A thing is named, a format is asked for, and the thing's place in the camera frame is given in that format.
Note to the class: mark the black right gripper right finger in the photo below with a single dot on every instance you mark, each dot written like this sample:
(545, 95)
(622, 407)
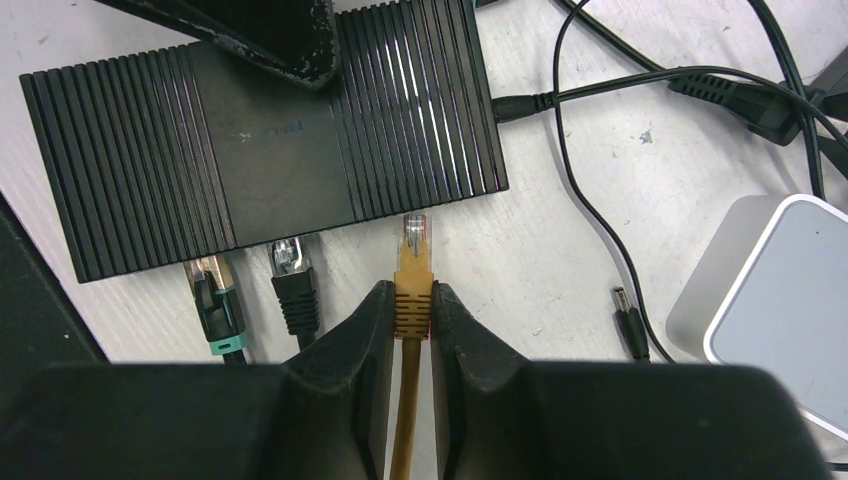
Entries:
(500, 415)

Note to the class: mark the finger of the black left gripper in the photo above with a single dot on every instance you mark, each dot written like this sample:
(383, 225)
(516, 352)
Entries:
(296, 40)

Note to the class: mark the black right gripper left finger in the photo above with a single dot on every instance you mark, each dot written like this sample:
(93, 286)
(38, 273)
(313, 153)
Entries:
(322, 414)

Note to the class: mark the black ribbed network switch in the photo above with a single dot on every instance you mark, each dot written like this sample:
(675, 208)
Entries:
(184, 152)

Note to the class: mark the white square network box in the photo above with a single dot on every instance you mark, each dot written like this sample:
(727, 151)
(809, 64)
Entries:
(770, 291)

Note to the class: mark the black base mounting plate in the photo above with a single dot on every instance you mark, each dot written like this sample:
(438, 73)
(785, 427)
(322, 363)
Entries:
(40, 326)

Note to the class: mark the black power brick adapter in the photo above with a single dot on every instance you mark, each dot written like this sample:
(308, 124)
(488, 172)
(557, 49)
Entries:
(832, 81)

